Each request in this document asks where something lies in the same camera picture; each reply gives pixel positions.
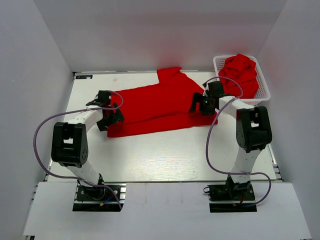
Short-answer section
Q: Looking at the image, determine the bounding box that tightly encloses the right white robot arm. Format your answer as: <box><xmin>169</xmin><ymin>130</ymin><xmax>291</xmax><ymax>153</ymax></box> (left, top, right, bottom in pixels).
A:
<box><xmin>189</xmin><ymin>77</ymin><xmax>272</xmax><ymax>194</ymax></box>

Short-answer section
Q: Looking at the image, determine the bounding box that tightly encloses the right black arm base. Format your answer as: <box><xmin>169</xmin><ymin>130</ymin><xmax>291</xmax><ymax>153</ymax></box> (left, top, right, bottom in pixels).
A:
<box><xmin>203</xmin><ymin>184</ymin><xmax>257</xmax><ymax>213</ymax></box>

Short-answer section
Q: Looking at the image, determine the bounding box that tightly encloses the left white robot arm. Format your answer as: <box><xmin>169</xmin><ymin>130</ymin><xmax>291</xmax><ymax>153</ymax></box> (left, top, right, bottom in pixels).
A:
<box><xmin>51</xmin><ymin>90</ymin><xmax>125</xmax><ymax>186</ymax></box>

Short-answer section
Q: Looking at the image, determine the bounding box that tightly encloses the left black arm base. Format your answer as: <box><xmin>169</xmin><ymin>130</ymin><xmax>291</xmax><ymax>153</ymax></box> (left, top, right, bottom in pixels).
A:
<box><xmin>72</xmin><ymin>183</ymin><xmax>126</xmax><ymax>213</ymax></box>

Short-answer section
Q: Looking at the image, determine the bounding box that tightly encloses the blue table label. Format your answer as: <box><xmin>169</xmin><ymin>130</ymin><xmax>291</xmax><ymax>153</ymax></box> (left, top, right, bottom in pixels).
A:
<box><xmin>75</xmin><ymin>75</ymin><xmax>93</xmax><ymax>80</ymax></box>

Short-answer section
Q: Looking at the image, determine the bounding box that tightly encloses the red t shirt pile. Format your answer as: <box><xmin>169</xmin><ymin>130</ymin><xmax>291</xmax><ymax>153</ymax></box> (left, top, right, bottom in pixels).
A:
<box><xmin>218</xmin><ymin>54</ymin><xmax>259</xmax><ymax>99</ymax></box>

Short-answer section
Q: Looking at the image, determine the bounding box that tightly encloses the white plastic basket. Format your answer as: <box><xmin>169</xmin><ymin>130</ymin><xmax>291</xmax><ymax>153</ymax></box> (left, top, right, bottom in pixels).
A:
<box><xmin>213</xmin><ymin>55</ymin><xmax>271</xmax><ymax>105</ymax></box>

